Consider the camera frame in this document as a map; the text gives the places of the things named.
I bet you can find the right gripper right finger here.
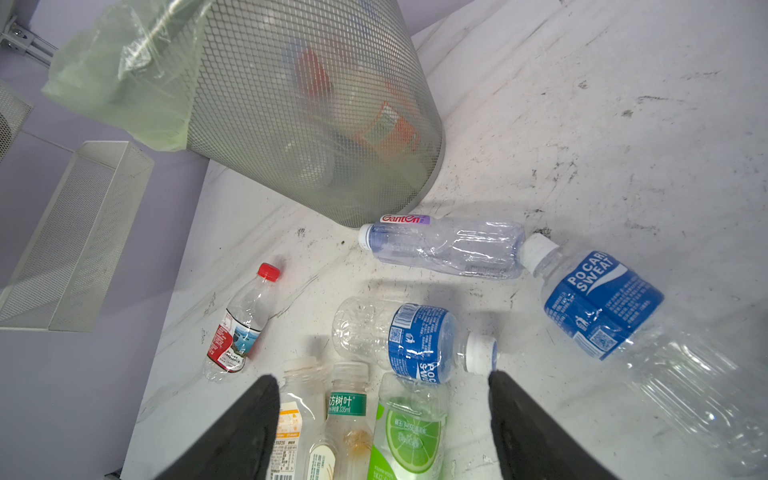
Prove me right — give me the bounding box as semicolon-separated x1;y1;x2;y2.
488;370;615;480

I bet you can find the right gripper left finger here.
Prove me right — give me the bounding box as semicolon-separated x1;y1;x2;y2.
158;375;280;479

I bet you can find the white cap tea bottle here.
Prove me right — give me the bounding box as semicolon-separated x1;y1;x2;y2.
266;356;326;479

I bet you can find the red white label bottle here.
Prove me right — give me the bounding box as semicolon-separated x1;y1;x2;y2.
204;263;281;382

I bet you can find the lime green label bottle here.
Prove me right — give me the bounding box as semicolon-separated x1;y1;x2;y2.
367;373;449;480

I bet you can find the blue label water bottle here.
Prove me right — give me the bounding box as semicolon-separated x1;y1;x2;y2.
331;297;498;384

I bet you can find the purple cap red bottle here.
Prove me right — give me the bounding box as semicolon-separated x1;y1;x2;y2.
292;48;333;98

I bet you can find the orange label bottle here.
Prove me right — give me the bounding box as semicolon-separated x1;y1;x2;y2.
353;98;421;159

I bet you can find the mesh waste bin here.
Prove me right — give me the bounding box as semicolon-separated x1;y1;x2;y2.
186;1;445;227

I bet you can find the green bin liner bag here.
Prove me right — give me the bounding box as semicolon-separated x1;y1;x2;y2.
42;1;213;152

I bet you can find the green cap crane label bottle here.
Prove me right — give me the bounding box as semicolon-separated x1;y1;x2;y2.
305;361;373;479

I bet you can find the Pocari Sweat bottle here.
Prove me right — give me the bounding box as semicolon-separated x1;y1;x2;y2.
519;233;767;476

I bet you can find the clear purple label bottle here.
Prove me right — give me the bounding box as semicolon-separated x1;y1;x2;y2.
358;214;526;280

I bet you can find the lower white mesh shelf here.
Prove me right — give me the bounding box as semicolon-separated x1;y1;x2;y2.
1;141;155;333

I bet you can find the white mesh shelf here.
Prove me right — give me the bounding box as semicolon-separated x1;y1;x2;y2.
0;81;34;160
1;141;155;333

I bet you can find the upper white mesh shelf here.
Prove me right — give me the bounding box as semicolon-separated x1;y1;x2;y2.
0;81;34;160

